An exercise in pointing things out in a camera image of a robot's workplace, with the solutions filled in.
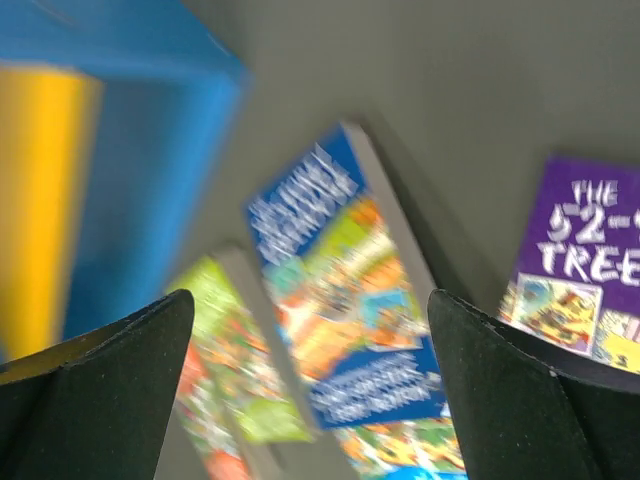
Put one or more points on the lime 65-storey treehouse book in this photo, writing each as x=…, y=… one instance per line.
x=229, y=339

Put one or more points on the colourful wooden bookshelf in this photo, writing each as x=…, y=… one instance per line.
x=111, y=115

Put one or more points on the dark blue 91-storey book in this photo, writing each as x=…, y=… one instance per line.
x=349, y=284

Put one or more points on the purple 52-storey treehouse book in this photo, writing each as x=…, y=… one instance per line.
x=575, y=282

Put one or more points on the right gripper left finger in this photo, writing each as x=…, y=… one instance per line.
x=96, y=406

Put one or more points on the orange 78-storey treehouse book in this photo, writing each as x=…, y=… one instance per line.
x=203, y=415

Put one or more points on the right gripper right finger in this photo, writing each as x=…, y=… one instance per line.
x=525, y=409

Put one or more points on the light blue 26-storey book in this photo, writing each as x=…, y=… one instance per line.
x=419, y=449

